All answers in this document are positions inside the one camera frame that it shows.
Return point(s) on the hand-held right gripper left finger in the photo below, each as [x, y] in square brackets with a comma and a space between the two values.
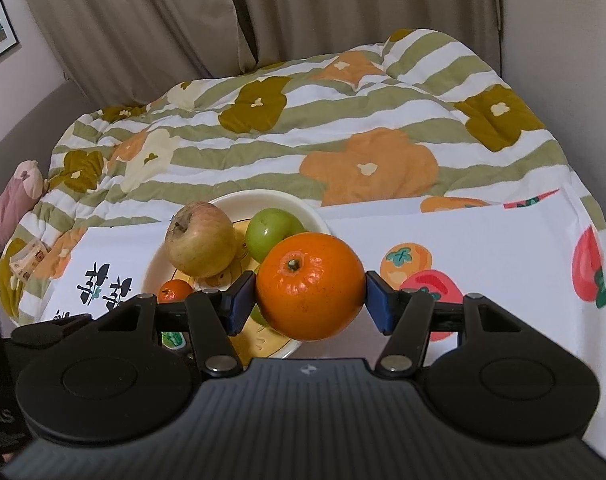
[238, 305]

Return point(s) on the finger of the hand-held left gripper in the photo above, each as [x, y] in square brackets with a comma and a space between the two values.
[48, 329]

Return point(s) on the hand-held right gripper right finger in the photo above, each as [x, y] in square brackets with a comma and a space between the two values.
[380, 305]

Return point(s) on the green apple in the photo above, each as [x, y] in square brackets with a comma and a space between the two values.
[270, 232]
[257, 316]

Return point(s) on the small tangerine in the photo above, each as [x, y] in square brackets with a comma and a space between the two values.
[175, 291]

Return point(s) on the large orange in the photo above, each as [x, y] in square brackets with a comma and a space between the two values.
[310, 290]

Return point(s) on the yellow apple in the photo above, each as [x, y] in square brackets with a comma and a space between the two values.
[200, 240]

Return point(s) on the cream plate with duck print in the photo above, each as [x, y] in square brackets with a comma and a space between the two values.
[310, 217]

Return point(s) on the small printed pouch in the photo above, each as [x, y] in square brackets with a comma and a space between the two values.
[25, 260]

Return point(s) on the white persimmon print tablecloth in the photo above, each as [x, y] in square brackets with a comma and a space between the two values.
[483, 240]

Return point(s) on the pink plush toy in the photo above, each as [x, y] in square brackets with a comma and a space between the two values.
[13, 200]

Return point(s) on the floral striped blanket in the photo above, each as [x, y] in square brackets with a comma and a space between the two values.
[333, 110]

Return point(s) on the beige curtain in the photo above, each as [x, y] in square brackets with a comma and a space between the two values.
[133, 10]

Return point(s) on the grey bed frame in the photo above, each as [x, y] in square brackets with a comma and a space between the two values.
[23, 125]

